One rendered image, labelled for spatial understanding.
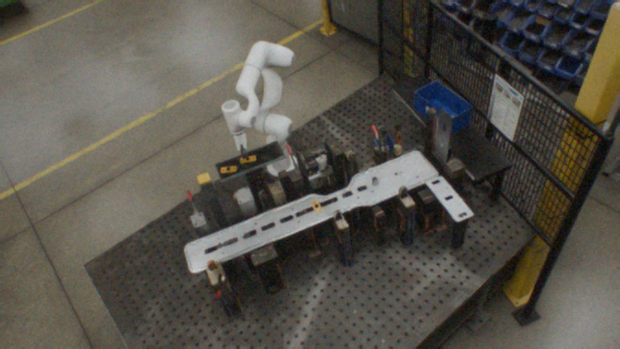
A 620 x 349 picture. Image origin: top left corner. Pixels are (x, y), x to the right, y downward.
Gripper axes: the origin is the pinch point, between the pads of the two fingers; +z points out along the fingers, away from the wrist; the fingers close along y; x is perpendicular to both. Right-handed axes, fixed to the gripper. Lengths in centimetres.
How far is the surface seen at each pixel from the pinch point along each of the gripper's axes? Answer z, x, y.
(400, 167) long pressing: 23, 81, 11
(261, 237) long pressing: 22.6, 1.9, 40.7
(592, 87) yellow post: -44, 146, 46
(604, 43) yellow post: -63, 145, 44
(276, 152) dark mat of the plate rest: 6.7, 15.6, -1.4
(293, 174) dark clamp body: 15.0, 22.9, 8.7
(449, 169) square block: 18, 103, 22
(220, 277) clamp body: 19, -18, 61
